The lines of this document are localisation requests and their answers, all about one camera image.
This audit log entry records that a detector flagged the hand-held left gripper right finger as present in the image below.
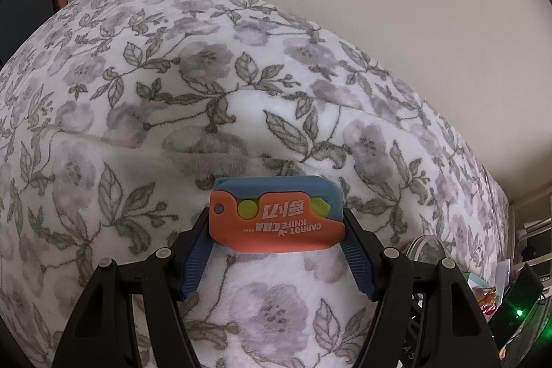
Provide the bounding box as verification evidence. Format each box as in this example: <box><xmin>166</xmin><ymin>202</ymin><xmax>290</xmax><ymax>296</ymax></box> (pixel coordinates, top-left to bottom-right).
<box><xmin>343</xmin><ymin>209</ymin><xmax>494</xmax><ymax>368</ymax></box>

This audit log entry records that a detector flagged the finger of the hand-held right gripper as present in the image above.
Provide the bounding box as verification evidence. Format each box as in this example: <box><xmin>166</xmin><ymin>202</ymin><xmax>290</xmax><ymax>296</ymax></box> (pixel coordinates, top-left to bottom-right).
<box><xmin>399</xmin><ymin>294</ymin><xmax>427</xmax><ymax>368</ymax></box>

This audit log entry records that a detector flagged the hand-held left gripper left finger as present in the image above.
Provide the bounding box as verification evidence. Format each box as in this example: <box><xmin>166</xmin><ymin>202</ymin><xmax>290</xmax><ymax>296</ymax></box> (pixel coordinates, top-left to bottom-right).
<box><xmin>51</xmin><ymin>208</ymin><xmax>216</xmax><ymax>368</ymax></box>

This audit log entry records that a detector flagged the teal box with white inside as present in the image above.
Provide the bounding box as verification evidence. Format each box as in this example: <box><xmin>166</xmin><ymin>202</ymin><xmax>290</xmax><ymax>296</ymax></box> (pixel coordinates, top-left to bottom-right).
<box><xmin>463</xmin><ymin>272</ymin><xmax>496</xmax><ymax>300</ymax></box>

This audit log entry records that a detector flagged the orange and blue knife toy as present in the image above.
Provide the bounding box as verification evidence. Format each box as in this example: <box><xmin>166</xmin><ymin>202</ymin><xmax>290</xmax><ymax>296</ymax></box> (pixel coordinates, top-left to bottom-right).
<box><xmin>209</xmin><ymin>176</ymin><xmax>346</xmax><ymax>254</ymax></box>

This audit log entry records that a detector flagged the floral blanket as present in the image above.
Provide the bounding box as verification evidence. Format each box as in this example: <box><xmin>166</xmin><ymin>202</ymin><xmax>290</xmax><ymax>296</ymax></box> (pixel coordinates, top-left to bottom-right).
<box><xmin>0</xmin><ymin>0</ymin><xmax>512</xmax><ymax>368</ymax></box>

